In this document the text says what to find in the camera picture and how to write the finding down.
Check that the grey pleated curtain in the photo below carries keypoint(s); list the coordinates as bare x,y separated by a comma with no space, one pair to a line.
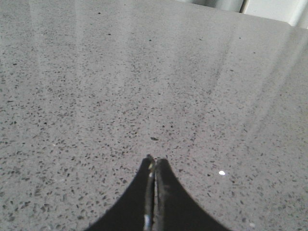
293,12

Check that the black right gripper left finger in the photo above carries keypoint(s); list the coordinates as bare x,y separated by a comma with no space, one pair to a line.
134,210

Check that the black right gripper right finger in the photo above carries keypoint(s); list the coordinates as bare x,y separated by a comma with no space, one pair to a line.
177,211

